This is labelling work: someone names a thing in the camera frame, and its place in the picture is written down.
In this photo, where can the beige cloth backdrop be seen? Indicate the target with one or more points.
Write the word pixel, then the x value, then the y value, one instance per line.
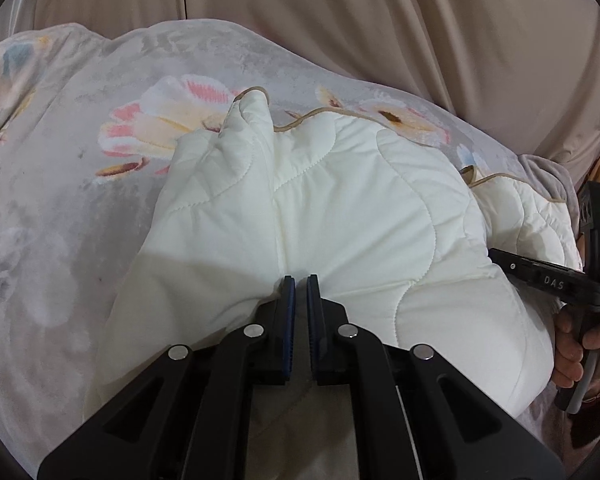
pixel 355 20

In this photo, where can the plain grey fleece blanket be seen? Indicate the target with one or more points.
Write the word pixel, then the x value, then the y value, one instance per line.
pixel 550 180

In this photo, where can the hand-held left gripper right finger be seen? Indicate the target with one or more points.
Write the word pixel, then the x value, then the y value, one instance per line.
pixel 313 330

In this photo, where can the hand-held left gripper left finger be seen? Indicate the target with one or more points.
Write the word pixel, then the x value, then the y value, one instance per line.
pixel 287 330

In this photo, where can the cream quilted jacket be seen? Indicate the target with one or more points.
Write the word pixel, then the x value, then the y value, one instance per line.
pixel 360 220

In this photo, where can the person's right hand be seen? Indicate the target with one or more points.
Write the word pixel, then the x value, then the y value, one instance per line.
pixel 572 355

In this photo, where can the floral grey blanket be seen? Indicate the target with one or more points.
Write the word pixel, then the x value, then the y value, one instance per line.
pixel 70 170

